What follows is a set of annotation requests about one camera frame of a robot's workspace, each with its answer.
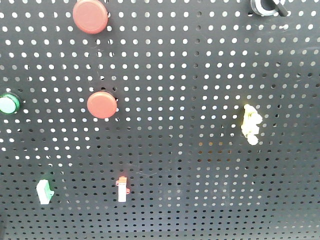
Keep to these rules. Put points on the lower red mushroom button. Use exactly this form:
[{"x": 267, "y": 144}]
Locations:
[{"x": 102, "y": 105}]

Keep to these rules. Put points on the red mushroom button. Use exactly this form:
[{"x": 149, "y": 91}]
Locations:
[
  {"x": 102, "y": 105},
  {"x": 90, "y": 16}
]

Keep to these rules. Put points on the black rotary selector switch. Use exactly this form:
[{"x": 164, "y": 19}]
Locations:
[{"x": 269, "y": 7}]

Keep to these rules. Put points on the white green rocker switch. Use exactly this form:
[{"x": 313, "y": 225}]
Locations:
[{"x": 44, "y": 192}]

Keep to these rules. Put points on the black perforated pegboard panel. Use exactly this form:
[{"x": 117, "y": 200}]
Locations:
[{"x": 181, "y": 72}]

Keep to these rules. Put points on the green round push button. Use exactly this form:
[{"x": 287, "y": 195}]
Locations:
[{"x": 9, "y": 103}]

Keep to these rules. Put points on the upper red mushroom button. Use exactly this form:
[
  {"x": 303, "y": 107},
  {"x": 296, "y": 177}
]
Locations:
[{"x": 90, "y": 16}]

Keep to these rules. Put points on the white red rocker switch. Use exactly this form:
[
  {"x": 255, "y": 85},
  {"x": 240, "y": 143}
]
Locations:
[{"x": 122, "y": 190}]

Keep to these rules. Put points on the yellow toggle switch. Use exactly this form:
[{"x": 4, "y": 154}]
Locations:
[{"x": 249, "y": 127}]

